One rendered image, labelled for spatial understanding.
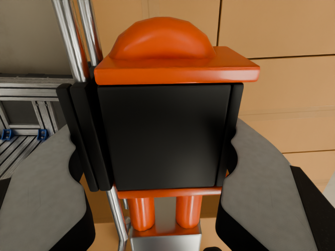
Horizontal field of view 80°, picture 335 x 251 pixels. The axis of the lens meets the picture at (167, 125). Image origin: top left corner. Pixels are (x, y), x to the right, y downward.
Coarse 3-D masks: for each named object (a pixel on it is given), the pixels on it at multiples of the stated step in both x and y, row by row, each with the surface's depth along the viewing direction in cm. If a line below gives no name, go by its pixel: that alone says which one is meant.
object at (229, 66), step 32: (128, 64) 9; (160, 64) 9; (192, 64) 9; (224, 64) 9; (256, 64) 9; (128, 96) 9; (160, 96) 9; (192, 96) 9; (224, 96) 9; (128, 128) 10; (160, 128) 10; (192, 128) 10; (224, 128) 11; (128, 160) 11; (160, 160) 11; (192, 160) 11; (224, 160) 12; (128, 192) 13; (160, 192) 13; (192, 192) 13
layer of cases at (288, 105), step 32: (96, 0) 53; (128, 0) 54; (160, 0) 54; (192, 0) 55; (224, 0) 55; (256, 0) 55; (288, 0) 56; (320, 0) 56; (224, 32) 59; (256, 32) 60; (288, 32) 60; (320, 32) 61; (288, 64) 65; (320, 64) 66; (256, 96) 71; (288, 96) 71; (320, 96) 72; (256, 128) 78; (288, 128) 79; (320, 128) 79; (288, 160) 87; (320, 160) 88
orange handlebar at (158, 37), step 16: (128, 32) 10; (144, 32) 9; (160, 32) 9; (176, 32) 9; (192, 32) 10; (112, 48) 10; (128, 48) 10; (144, 48) 10; (160, 48) 10; (176, 48) 10; (192, 48) 10; (208, 48) 10; (144, 208) 16; (176, 208) 17; (192, 208) 16; (144, 224) 17; (192, 224) 17
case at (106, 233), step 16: (96, 192) 45; (96, 208) 42; (208, 208) 41; (96, 224) 39; (112, 224) 39; (208, 224) 41; (96, 240) 42; (112, 240) 42; (128, 240) 42; (208, 240) 44
